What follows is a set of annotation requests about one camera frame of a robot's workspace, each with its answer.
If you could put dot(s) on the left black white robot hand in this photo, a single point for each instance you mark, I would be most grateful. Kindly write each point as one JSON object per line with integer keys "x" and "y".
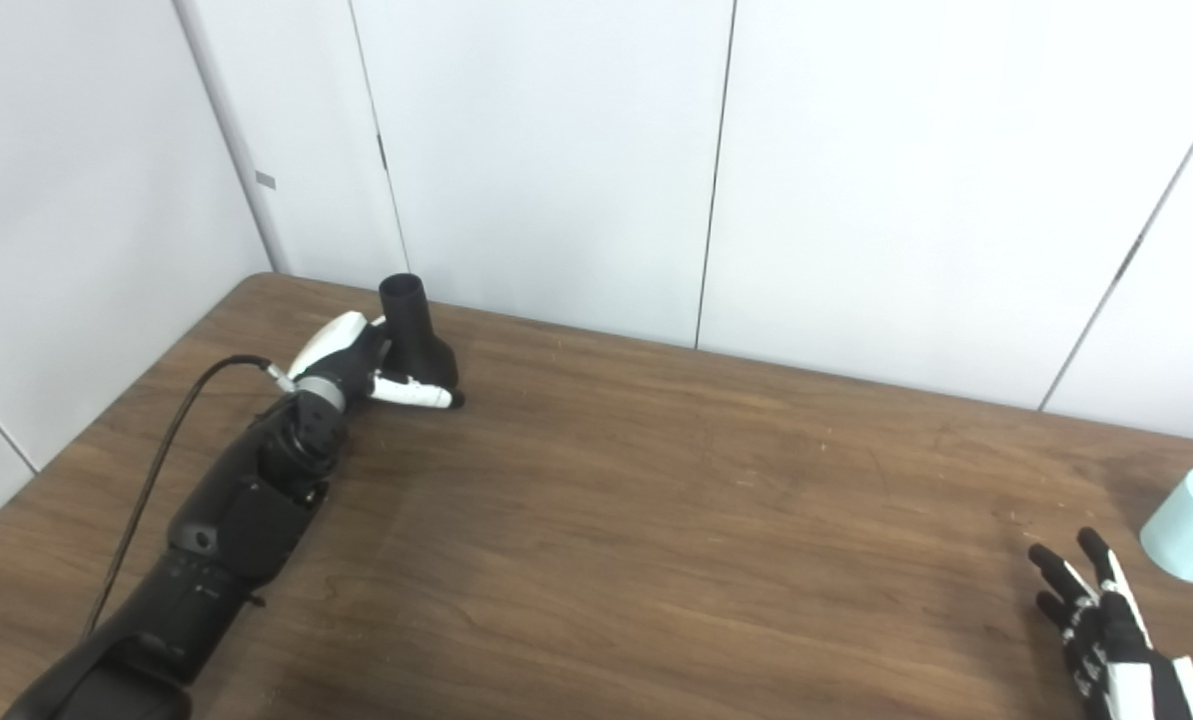
{"x": 341, "y": 345}

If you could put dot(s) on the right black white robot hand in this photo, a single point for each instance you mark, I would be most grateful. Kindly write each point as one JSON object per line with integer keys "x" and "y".
{"x": 1116, "y": 650}

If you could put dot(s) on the black funnel-shaped nozzle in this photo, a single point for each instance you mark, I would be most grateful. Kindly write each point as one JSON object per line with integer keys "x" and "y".
{"x": 418, "y": 340}

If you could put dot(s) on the light blue cylinder cup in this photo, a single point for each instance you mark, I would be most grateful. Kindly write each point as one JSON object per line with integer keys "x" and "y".
{"x": 1191, "y": 530}

